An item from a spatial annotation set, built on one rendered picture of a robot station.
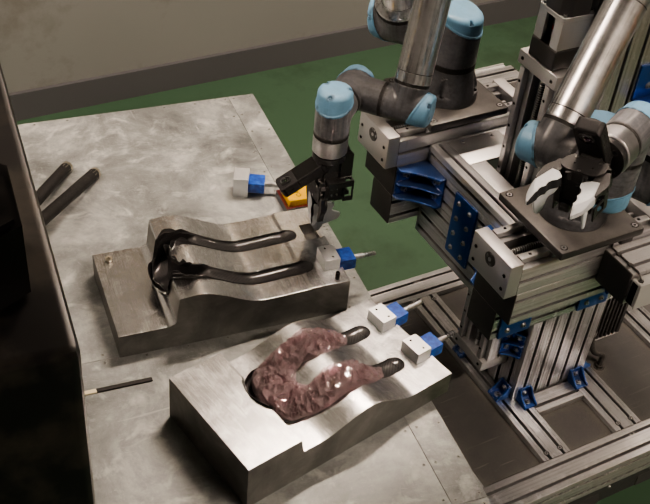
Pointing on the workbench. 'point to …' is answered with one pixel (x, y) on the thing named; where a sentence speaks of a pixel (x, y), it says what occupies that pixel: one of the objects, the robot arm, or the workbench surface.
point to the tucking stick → (118, 386)
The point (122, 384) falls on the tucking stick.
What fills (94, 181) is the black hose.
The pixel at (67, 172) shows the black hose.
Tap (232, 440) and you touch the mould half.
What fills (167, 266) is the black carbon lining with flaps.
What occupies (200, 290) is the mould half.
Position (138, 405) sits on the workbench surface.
